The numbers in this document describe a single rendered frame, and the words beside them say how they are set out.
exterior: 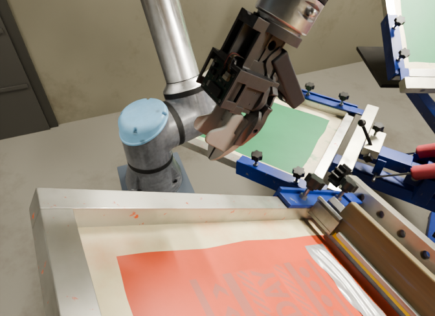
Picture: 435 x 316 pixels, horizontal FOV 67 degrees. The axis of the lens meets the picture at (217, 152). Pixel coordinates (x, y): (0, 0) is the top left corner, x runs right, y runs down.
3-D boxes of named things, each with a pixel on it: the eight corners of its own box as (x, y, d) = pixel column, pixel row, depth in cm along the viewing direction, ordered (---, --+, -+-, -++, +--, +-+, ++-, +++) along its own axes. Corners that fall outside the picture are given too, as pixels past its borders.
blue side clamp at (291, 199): (276, 225, 72) (293, 201, 69) (263, 208, 75) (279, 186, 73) (342, 221, 92) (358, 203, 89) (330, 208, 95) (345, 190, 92)
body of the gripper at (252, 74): (192, 85, 45) (234, -1, 41) (236, 98, 51) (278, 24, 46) (219, 113, 40) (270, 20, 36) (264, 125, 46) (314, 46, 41)
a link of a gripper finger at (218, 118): (177, 143, 50) (204, 90, 46) (206, 147, 53) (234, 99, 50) (185, 155, 48) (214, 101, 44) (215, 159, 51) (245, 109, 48)
